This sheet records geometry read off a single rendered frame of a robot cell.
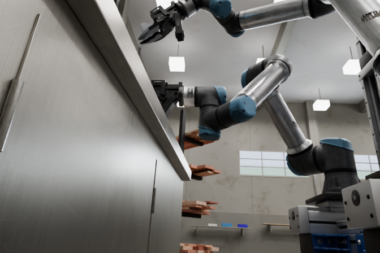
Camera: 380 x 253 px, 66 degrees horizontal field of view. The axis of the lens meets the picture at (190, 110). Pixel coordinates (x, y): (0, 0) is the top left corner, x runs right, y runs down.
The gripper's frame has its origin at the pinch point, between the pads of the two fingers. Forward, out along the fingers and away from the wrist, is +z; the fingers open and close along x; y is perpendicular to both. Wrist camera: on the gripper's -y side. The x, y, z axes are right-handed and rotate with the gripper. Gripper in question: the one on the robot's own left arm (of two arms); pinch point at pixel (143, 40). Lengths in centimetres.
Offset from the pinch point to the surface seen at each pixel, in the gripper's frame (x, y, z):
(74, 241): 56, -62, 33
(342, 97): -987, 43, -678
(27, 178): 66, -59, 30
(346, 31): -589, 127, -578
